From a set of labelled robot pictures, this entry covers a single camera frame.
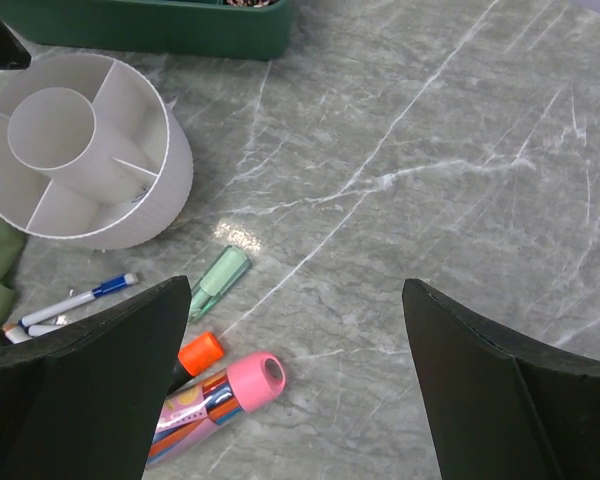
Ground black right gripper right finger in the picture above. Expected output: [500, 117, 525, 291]
[402, 279, 600, 479]

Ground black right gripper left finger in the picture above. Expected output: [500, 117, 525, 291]
[0, 276, 191, 479]

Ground white marker black cap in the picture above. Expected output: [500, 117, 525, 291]
[24, 324, 64, 337]

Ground white round pen holder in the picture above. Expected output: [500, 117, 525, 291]
[0, 53, 194, 250]

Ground white marker blue cap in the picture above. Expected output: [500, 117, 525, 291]
[18, 273, 139, 328]

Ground white pen brown cap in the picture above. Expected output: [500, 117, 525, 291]
[1, 323, 32, 344]

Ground black marker orange cap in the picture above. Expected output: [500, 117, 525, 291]
[167, 332, 225, 395]

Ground pink capped pencil tube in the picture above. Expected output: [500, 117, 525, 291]
[146, 351, 286, 468]

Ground green divided organizer tray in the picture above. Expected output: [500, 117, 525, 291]
[0, 1, 294, 61]

